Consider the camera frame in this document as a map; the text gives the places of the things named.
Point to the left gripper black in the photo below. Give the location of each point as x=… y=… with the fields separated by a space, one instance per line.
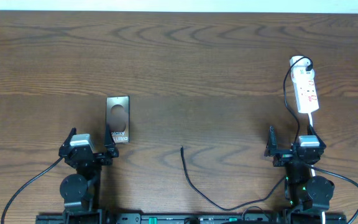
x=109 y=150

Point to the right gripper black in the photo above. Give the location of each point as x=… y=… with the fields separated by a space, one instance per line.
x=283 y=156

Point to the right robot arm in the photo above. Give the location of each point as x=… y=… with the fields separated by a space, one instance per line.
x=308 y=194

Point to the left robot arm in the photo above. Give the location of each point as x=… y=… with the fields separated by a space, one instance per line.
x=81 y=190

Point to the white power strip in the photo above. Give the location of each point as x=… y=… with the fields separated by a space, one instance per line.
x=302 y=76

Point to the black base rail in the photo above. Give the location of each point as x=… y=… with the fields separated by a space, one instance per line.
x=135 y=218

